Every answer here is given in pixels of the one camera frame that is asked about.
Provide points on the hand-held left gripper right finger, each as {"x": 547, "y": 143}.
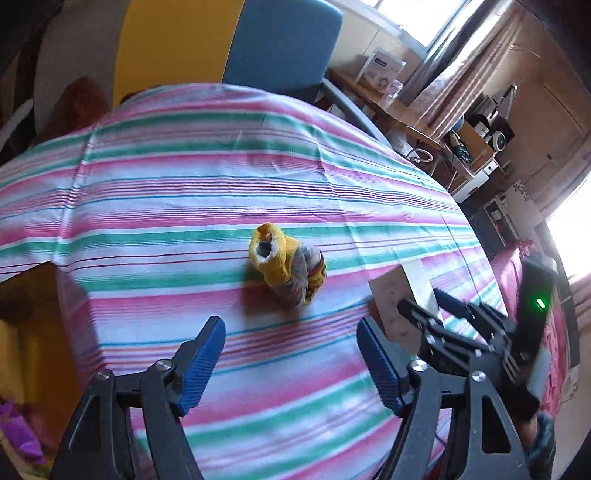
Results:
{"x": 378, "y": 364}

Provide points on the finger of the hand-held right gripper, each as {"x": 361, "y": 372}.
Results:
{"x": 418, "y": 316}
{"x": 450, "y": 302}

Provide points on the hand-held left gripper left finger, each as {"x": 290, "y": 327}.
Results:
{"x": 203, "y": 364}

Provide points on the cream cardboard box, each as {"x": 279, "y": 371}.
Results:
{"x": 392, "y": 300}

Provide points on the yellow sock ball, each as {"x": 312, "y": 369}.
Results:
{"x": 277, "y": 258}

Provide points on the maroon and gold tin box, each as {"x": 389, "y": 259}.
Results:
{"x": 37, "y": 346}

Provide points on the purple snack packet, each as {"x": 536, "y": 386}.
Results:
{"x": 21, "y": 434}

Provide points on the red patterned blanket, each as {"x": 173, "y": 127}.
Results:
{"x": 508, "y": 267}

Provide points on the white round speaker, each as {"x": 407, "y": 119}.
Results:
{"x": 496, "y": 140}

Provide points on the wooden side desk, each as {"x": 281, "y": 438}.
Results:
{"x": 401, "y": 120}

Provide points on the striped tablecloth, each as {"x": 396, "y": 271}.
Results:
{"x": 231, "y": 175}

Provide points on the pink beige curtain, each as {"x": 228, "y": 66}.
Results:
{"x": 471, "y": 69}

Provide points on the white cardboard box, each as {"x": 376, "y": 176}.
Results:
{"x": 376, "y": 67}

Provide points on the window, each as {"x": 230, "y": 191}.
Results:
{"x": 415, "y": 18}

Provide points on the brown cushion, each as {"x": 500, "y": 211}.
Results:
{"x": 78, "y": 106}

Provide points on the grey yellow blue sofa chair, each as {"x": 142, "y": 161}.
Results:
{"x": 277, "y": 46}

